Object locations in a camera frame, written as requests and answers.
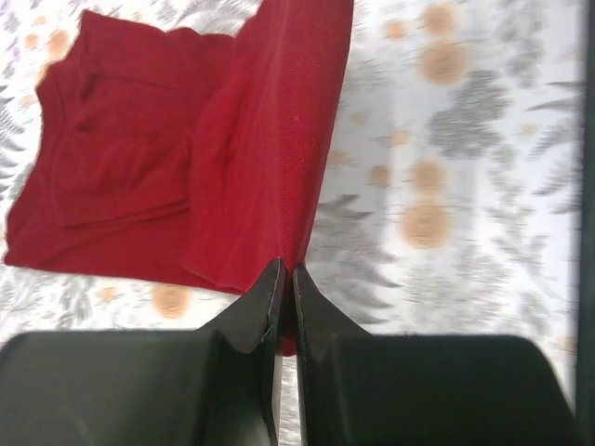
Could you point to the red t shirt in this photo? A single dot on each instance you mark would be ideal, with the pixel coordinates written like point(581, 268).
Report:
point(181, 158)

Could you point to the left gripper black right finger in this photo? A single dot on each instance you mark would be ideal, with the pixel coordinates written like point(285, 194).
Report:
point(358, 388)

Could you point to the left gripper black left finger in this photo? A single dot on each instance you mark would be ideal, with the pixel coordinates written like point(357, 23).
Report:
point(217, 385)

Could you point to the floral patterned table mat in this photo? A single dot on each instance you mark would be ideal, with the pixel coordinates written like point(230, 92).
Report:
point(452, 191)

